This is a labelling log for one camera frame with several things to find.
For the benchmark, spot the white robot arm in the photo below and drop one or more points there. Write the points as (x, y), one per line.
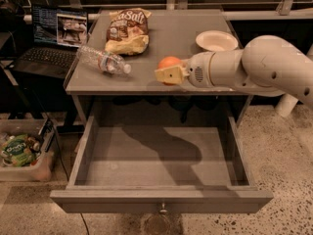
(267, 66)

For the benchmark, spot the sea salt chips bag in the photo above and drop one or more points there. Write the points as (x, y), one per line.
(128, 33)

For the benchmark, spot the green snack bag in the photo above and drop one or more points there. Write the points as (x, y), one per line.
(16, 151)

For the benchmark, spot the clear plastic storage bin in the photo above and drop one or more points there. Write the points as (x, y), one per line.
(44, 131)

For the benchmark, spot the grey cabinet counter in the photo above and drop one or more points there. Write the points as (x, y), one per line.
(172, 33)

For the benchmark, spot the white bowl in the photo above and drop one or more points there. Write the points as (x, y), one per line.
(216, 41)

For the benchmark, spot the clear plastic water bottle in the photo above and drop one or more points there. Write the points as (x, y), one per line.
(103, 60)

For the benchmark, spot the metal drawer knob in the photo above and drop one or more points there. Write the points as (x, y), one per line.
(163, 209)

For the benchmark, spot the grey open drawer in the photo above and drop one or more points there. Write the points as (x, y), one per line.
(136, 168)

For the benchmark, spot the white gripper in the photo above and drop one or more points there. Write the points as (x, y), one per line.
(198, 70)

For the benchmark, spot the black laptop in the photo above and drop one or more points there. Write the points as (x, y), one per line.
(57, 35)

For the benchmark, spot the orange fruit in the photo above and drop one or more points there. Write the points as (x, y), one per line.
(169, 62)

